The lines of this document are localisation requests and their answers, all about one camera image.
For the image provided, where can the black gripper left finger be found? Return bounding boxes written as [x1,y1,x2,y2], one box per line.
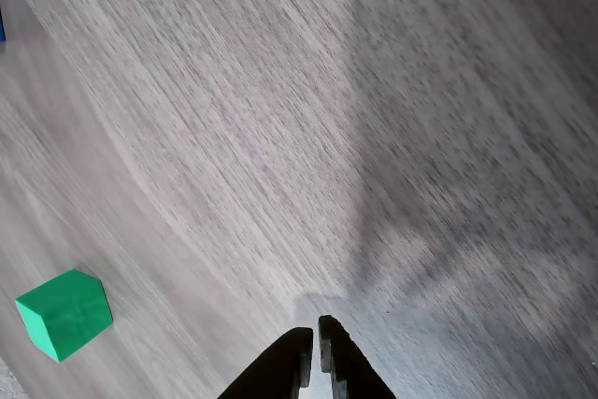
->
[217,326,314,399]

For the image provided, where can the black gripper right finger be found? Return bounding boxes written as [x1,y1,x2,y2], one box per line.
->
[318,314,398,399]

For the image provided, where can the green cube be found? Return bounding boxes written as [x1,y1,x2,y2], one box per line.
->
[14,268,115,363]

